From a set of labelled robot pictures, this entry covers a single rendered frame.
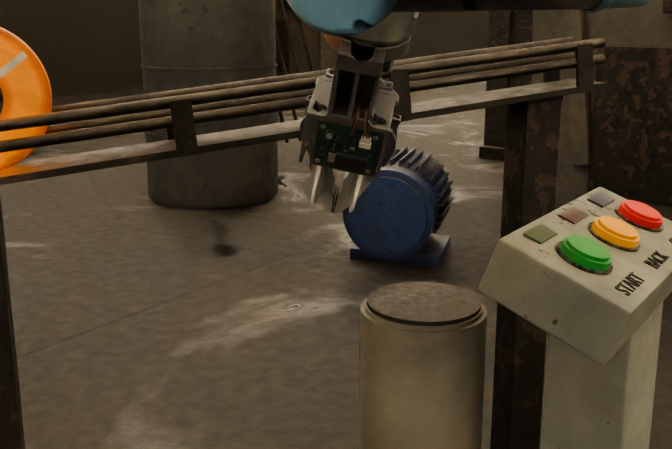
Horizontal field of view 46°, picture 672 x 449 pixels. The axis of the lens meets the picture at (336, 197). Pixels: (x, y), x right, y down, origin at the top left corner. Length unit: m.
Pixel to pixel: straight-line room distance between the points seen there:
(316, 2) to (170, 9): 2.79
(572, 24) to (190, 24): 1.45
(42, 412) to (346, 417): 0.62
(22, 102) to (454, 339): 0.48
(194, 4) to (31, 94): 2.41
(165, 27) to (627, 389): 2.79
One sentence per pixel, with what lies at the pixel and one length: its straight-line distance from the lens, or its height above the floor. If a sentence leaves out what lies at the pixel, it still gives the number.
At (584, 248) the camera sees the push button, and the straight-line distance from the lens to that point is 0.63.
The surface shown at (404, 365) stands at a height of 0.48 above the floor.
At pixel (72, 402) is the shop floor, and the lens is 1.78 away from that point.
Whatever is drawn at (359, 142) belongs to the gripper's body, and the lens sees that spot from 0.65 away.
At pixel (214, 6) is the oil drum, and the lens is 3.22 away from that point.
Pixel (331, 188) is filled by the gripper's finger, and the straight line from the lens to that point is 0.76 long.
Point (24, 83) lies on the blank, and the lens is 0.85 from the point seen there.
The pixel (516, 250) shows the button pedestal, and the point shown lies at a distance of 0.61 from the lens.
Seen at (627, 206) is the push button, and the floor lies 0.61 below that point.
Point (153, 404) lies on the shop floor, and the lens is 1.72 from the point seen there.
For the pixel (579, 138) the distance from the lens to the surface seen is 2.85.
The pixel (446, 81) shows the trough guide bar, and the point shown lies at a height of 0.71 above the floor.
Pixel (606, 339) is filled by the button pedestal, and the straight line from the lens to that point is 0.60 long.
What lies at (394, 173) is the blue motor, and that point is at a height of 0.32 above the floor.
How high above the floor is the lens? 0.78
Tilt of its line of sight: 13 degrees down
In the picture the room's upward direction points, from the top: straight up
